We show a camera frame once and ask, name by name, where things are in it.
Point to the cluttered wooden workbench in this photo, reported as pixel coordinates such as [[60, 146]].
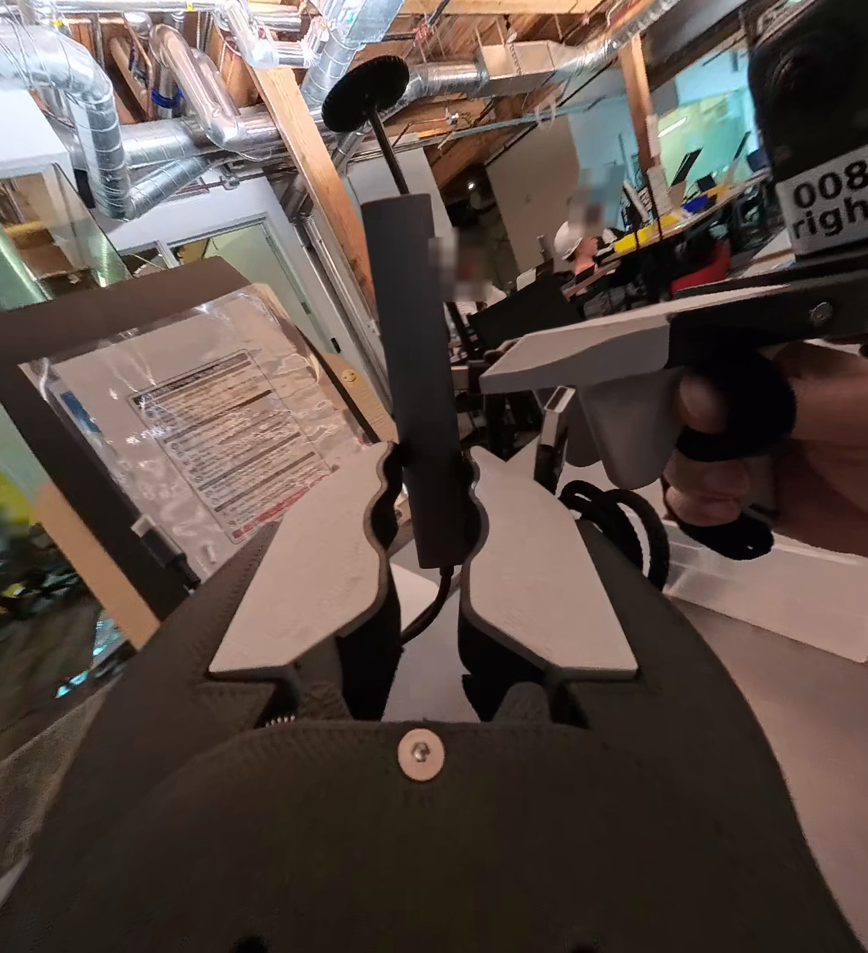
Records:
[[672, 223]]

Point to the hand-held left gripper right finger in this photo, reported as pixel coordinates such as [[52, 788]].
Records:
[[546, 573]]

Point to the person's right hand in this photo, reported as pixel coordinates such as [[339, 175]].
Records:
[[851, 447]]

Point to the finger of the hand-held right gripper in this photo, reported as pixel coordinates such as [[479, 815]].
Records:
[[590, 342]]

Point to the grey usb hub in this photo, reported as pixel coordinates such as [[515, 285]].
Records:
[[412, 335]]

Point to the wooden ceiling beam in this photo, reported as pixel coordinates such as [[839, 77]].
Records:
[[307, 164]]

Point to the black disc on rod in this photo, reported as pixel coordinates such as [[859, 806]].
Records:
[[365, 89]]

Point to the silver ventilation duct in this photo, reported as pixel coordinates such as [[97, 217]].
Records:
[[69, 82], [344, 37], [195, 82]]

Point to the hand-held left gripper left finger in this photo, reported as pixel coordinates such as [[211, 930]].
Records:
[[307, 573]]

